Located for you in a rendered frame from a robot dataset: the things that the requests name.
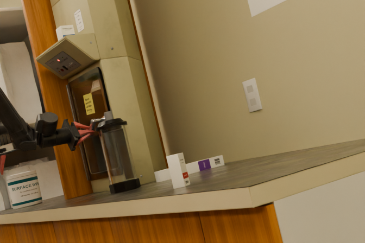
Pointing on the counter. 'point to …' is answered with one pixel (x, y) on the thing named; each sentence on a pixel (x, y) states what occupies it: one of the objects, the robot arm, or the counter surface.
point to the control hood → (89, 50)
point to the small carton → (63, 30)
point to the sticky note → (89, 103)
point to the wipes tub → (24, 189)
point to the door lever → (95, 122)
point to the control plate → (62, 63)
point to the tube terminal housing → (117, 68)
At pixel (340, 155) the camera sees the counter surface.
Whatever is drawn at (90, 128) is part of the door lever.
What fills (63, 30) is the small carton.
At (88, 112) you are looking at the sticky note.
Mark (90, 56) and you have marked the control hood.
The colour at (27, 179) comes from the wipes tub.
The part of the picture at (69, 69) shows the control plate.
